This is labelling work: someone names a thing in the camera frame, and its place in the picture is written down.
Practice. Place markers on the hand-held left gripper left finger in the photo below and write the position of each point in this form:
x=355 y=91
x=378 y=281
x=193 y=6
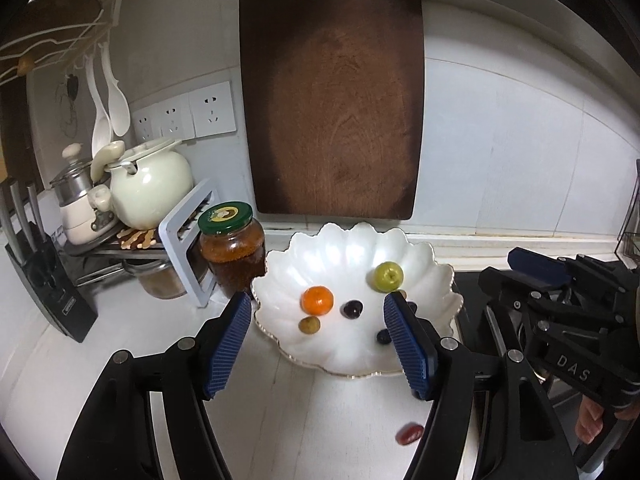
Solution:
x=227 y=342

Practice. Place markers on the white wall socket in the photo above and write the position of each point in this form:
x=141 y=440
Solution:
x=175 y=117
x=145 y=124
x=212 y=109

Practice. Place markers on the white rice paddle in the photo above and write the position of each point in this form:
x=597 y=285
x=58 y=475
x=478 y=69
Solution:
x=119 y=110

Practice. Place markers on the black gas stove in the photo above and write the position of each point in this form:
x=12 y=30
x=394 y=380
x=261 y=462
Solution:
x=465 y=292

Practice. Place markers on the red oblong jujube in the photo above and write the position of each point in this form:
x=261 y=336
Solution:
x=409 y=433

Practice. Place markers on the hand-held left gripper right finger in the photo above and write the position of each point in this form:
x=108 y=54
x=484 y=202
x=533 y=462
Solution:
x=405 y=345

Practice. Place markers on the white lid rack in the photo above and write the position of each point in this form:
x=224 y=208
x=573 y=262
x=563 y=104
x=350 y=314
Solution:
x=175 y=260

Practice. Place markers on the small steel-lidded steamer pot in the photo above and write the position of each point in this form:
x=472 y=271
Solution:
x=75 y=195

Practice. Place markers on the green round fruit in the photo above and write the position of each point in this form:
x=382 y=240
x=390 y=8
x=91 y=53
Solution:
x=387 y=276

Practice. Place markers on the metal shelf tray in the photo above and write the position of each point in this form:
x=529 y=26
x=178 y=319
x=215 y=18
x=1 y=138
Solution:
x=110 y=250

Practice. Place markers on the orange mandarin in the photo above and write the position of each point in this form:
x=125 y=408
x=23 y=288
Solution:
x=317 y=300

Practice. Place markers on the black knife block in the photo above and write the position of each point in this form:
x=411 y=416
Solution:
x=50 y=290

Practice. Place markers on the brown wooden cutting board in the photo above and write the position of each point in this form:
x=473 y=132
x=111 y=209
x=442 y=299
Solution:
x=330 y=110

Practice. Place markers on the white scalloped bowl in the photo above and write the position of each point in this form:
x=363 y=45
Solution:
x=340 y=260

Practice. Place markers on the jar of brown powder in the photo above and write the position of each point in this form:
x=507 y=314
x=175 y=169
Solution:
x=160 y=280

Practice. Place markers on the person's right hand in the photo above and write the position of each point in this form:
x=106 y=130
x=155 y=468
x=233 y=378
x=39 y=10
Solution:
x=590 y=420

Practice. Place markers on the white plastic spoon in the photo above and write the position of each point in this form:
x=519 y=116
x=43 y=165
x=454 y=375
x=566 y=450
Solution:
x=101 y=125

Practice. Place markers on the glass jar with green lid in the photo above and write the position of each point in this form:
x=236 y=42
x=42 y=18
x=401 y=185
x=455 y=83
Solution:
x=230 y=255

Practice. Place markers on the cream ceramic teapot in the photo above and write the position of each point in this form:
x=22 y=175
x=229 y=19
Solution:
x=150 y=185

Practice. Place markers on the wooden trivet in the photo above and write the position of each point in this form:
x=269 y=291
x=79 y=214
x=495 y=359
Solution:
x=137 y=238

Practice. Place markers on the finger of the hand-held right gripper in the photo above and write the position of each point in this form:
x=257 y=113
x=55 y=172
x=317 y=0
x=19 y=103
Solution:
x=510 y=290
x=537 y=265

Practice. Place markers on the dark hanging tool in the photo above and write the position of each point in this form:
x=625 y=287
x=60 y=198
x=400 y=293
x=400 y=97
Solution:
x=73 y=87

